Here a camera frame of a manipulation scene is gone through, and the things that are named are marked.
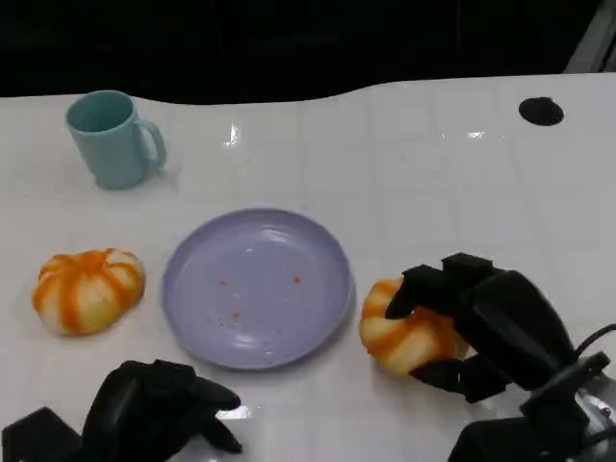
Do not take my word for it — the black round table grommet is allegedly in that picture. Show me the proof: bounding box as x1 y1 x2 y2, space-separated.
518 96 565 127

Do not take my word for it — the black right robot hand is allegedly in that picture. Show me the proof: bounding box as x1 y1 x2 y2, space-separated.
384 251 578 405

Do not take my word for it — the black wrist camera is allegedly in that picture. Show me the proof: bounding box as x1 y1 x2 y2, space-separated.
449 350 612 462
1 406 84 462

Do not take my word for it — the pale green mug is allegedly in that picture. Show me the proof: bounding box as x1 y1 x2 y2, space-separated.
64 90 168 191

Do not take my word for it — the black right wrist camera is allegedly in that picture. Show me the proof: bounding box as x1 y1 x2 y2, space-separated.
449 350 612 462

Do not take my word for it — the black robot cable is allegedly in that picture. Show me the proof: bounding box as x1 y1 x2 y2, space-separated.
574 322 616 358

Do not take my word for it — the grey metal frame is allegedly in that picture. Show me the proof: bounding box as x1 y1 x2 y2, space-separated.
563 0 616 74

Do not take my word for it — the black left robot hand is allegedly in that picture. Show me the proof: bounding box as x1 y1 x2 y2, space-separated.
80 359 244 462

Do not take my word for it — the lilac plate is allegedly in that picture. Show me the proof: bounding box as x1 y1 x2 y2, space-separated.
161 207 356 372

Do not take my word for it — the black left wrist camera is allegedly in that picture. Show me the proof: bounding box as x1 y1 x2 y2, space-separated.
1 406 84 462

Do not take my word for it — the orange and white bread roll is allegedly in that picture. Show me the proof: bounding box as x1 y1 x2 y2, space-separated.
31 247 146 338
359 277 469 378

